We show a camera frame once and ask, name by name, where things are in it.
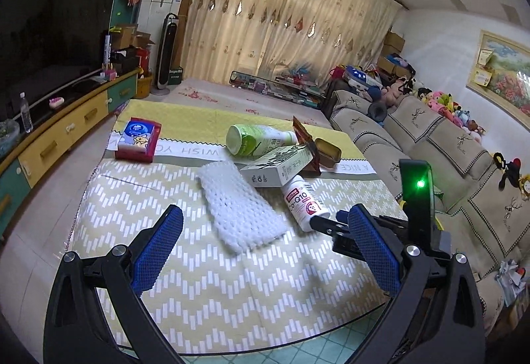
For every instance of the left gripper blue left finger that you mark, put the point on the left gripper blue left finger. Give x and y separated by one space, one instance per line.
151 248

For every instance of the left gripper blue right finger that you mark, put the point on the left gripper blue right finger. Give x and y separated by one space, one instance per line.
379 248

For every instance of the white supplement bottle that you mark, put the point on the white supplement bottle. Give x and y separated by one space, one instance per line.
299 196

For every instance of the brown plastic tray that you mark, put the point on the brown plastic tray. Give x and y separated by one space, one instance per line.
329 154

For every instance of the white green paper box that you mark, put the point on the white green paper box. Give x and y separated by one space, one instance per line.
278 167

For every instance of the white foam net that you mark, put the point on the white foam net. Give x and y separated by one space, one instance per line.
244 219

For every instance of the red snack wrapper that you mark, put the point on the red snack wrapper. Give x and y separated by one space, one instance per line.
304 138

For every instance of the green white drink bottle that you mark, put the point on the green white drink bottle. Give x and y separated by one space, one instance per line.
255 141

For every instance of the patterned tablecloth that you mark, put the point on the patterned tablecloth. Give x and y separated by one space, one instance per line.
209 298

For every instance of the red tissue box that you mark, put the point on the red tissue box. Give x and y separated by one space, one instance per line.
138 141

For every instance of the beige sofa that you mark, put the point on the beige sofa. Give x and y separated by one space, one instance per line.
488 224

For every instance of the plush toy pile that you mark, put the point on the plush toy pile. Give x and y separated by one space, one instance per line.
434 99

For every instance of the tv cabinet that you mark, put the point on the tv cabinet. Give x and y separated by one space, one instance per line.
37 153

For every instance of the floral floor mat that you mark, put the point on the floral floor mat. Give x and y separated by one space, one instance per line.
200 93

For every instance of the clear water bottle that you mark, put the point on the clear water bottle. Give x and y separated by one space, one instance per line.
25 113

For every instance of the glass ashtray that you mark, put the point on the glass ashtray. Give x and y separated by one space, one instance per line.
9 136

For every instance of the black tower fan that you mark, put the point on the black tower fan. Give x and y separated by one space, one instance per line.
165 55

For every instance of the framed flower painting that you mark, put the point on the framed flower painting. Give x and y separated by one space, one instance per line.
500 73

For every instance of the beige curtains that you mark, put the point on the beige curtains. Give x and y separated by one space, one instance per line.
267 37

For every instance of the black television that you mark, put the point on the black television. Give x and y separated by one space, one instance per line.
46 44

